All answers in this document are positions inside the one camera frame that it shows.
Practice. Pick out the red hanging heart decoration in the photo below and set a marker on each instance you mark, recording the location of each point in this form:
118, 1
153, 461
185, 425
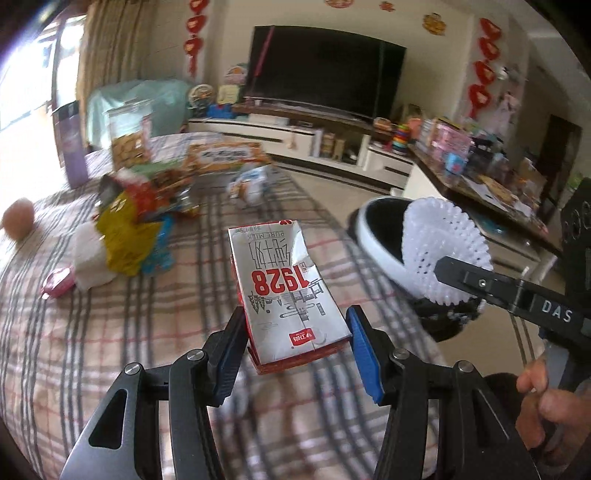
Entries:
485, 69
193, 46

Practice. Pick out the red apple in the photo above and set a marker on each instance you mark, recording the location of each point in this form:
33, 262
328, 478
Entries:
18, 219

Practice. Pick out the white tissue roll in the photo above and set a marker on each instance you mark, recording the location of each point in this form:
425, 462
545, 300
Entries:
90, 263

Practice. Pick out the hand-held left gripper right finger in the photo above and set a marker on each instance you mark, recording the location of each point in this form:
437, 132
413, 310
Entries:
364, 355

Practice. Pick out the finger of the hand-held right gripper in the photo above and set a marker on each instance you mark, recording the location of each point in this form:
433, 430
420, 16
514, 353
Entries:
498, 287

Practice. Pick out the beige patterned curtain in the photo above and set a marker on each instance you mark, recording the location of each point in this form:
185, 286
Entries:
120, 46

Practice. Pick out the yellow crumpled snack bag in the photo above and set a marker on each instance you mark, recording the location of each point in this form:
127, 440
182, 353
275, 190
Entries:
122, 240

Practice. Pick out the black flat television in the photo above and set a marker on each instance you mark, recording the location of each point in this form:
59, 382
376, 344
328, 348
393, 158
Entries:
323, 69

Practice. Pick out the white foam fruit net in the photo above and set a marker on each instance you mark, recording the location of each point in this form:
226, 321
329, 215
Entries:
438, 230

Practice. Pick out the clear snack jar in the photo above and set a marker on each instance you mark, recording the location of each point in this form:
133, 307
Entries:
129, 143

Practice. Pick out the pink small packet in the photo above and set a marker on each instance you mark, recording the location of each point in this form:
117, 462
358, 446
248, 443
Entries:
57, 282

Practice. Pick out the red snack bag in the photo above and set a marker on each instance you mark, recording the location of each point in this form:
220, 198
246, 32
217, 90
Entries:
141, 196

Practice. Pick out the pink toy box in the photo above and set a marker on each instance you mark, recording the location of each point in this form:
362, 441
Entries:
445, 136

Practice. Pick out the cluttered dark side table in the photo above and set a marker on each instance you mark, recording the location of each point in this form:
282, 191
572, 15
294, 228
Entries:
461, 184

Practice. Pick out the white crumpled paper bag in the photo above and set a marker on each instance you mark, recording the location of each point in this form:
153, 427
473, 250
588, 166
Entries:
251, 184

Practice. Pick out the white black trash bin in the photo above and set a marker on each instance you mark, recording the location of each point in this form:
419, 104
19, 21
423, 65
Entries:
376, 247

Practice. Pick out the white television cabinet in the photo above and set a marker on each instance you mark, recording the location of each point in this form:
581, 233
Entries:
286, 134

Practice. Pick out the teal plastic dust cover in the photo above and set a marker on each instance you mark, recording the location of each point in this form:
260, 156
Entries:
157, 97

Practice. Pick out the orange picture book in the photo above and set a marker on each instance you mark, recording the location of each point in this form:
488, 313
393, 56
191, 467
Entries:
221, 157

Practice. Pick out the person's right hand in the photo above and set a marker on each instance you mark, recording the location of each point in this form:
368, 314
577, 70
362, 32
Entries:
554, 411

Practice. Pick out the blue bone-shaped packet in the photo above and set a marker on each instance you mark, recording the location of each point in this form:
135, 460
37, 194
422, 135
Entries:
159, 258

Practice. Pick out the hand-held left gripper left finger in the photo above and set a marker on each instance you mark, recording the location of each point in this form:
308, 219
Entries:
227, 374

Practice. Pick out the plaid tablecloth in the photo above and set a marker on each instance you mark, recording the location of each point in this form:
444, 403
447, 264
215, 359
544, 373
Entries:
138, 346

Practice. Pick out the purple water bottle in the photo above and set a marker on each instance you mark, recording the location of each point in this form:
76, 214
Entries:
74, 147

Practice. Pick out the gold wall decal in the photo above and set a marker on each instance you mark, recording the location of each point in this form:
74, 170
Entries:
434, 23

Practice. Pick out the cartoon cutout sign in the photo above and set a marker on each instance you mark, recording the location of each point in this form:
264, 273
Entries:
235, 74

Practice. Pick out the balcony glass door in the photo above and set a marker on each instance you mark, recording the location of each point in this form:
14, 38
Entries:
27, 69

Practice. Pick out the orange foil snack bag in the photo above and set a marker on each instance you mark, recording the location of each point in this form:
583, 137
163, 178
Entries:
175, 184

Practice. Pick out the silver red milk carton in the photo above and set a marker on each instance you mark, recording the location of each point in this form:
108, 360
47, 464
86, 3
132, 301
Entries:
277, 295

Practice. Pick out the ferris wheel toy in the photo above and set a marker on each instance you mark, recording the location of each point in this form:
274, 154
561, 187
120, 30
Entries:
201, 94

